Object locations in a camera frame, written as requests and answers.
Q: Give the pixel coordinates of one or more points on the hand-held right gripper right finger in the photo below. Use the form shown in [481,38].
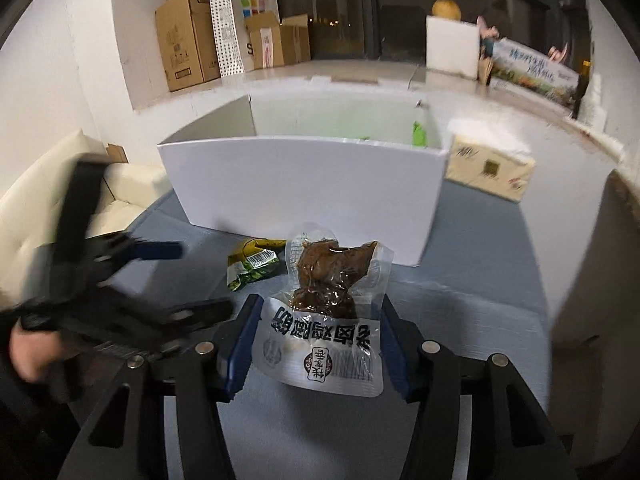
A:
[402,350]

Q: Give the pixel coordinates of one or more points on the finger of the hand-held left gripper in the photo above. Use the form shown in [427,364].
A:
[200,312]
[155,250]

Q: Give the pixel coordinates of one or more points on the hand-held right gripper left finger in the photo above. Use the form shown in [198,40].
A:
[240,345]

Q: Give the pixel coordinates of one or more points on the clear braised meat packet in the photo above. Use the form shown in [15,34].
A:
[320,280]

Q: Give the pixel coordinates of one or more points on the white cardboard box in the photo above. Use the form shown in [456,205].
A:
[310,195]

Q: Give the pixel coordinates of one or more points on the person's left hand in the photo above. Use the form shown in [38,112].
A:
[32,350]

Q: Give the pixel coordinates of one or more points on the crumpled green snack packet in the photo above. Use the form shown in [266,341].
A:
[252,265]

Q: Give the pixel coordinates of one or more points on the cream sofa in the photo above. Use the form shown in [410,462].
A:
[35,210]

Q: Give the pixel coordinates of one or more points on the brown cardboard piece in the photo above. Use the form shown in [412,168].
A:
[116,153]

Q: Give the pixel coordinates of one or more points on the yellow tissue pack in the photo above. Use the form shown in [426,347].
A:
[492,167]

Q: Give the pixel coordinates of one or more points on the tall closed cardboard box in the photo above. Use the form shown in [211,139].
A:
[185,40]

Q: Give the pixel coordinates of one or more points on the large green seaweed packet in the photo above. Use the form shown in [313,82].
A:
[419,134]

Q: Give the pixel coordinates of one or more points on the white dotted paper bag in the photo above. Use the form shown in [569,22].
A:
[232,25]

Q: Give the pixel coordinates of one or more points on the open cardboard box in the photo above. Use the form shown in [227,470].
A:
[280,42]

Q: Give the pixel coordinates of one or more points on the brown paper bag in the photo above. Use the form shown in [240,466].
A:
[484,67]

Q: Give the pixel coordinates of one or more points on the white foam box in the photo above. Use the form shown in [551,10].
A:
[452,47]

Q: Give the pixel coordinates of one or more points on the landscape printed box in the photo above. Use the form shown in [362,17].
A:
[535,72]

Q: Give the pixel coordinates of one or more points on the pink figure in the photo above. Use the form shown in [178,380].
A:
[487,27]
[559,53]

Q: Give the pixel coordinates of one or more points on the dark framed window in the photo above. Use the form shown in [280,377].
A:
[400,10]

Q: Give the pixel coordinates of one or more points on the yellow pomelo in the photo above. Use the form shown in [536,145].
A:
[446,9]

